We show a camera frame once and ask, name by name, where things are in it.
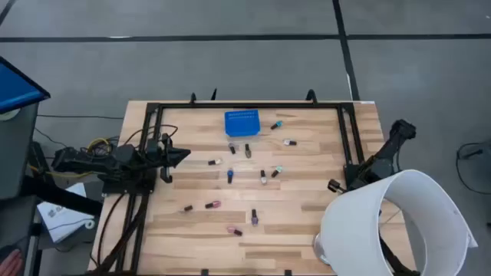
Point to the purple glitter nail polish bottle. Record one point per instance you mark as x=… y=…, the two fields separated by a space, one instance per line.
x=254 y=218

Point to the silver lamp base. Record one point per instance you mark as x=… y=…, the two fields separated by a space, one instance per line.
x=318 y=249

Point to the blue screen monitor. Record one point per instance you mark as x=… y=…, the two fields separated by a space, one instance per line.
x=15 y=88

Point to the grey cabinet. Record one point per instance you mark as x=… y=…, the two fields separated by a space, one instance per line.
x=15 y=153

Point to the dark brown nail polish bottle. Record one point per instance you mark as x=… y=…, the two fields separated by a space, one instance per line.
x=188 y=208

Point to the silver nail polish bottle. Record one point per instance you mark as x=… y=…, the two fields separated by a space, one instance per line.
x=263 y=178

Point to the white lamp shade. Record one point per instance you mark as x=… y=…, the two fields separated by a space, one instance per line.
x=353 y=230

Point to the black metal table frame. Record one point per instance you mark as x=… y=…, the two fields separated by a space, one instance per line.
x=249 y=105

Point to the pink nail polish bottle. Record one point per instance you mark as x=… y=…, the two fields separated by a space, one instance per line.
x=213 y=204
x=234 y=230

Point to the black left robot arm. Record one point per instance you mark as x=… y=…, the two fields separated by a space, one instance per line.
x=115 y=161

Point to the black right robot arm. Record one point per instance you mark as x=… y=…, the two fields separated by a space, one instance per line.
x=383 y=161

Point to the olive gold nail polish bottle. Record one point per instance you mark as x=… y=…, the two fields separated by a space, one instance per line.
x=248 y=152

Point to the grey nail polish bottle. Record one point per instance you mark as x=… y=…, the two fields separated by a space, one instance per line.
x=232 y=148

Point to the white nail polish bottle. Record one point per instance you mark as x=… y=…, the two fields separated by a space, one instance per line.
x=289 y=142

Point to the blue plastic basket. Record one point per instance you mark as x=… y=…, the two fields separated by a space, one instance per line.
x=241 y=123

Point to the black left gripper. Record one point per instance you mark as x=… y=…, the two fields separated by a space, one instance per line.
x=165 y=157

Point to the person's hand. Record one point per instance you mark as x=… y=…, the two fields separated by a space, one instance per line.
x=9 y=264

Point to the black support beam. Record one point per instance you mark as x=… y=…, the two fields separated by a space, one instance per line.
x=61 y=195

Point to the mint green nail polish bottle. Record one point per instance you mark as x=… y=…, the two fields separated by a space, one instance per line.
x=276 y=171

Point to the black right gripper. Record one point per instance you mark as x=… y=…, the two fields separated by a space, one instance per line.
x=337 y=186

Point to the teal nail polish bottle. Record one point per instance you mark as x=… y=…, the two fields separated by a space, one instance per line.
x=277 y=125

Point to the white paper box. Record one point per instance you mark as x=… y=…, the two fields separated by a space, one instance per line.
x=61 y=218

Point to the cream nail polish bottle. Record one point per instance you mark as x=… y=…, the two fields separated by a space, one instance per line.
x=215 y=162

